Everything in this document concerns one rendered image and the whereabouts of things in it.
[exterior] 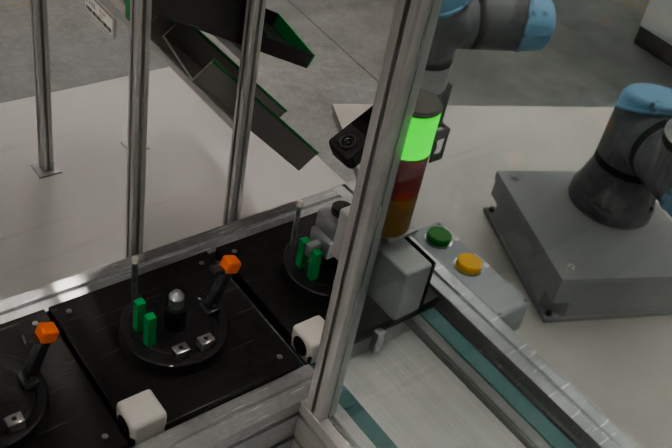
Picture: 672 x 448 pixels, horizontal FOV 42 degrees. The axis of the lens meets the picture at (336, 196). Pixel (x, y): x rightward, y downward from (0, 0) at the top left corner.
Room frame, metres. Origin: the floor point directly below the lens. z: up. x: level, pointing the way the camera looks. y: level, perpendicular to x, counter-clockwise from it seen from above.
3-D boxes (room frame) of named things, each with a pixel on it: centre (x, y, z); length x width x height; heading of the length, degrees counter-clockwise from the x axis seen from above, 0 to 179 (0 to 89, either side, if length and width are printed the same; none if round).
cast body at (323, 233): (0.95, -0.01, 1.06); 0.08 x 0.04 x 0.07; 136
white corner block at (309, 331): (0.82, -0.01, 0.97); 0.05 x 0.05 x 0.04; 44
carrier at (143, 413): (0.78, 0.17, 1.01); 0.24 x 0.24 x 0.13; 44
